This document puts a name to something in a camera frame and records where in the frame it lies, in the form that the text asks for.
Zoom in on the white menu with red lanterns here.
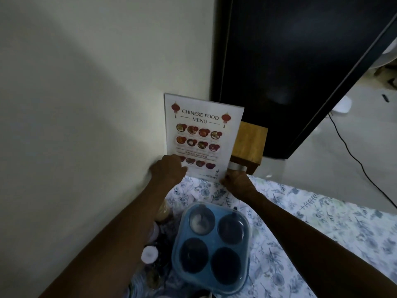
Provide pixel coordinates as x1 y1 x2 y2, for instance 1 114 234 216
163 93 249 183

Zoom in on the person's right forearm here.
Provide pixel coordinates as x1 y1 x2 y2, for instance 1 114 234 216
245 190 397 298

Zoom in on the person's left hand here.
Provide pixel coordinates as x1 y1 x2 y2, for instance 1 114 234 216
148 154 188 196

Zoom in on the black power cable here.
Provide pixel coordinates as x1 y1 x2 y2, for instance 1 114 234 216
328 113 397 210

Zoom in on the white cap dark bottle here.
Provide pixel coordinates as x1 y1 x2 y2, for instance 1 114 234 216
141 245 163 291

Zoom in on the black refrigerator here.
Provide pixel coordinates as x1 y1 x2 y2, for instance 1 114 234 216
210 0 397 160

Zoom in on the white standing fan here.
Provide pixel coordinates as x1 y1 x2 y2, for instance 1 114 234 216
332 37 397 115

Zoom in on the light wooden stool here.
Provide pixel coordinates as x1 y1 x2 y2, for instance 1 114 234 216
229 120 269 176

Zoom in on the person's left forearm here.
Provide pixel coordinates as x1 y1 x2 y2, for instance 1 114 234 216
38 186 174 298

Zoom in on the floral tablecloth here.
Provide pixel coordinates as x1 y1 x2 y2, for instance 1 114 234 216
124 173 397 298

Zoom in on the person's right hand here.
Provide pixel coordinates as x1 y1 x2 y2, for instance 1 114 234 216
219 169 258 202

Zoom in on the blue condiment caddy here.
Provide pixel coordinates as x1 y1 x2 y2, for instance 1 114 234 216
171 201 251 296

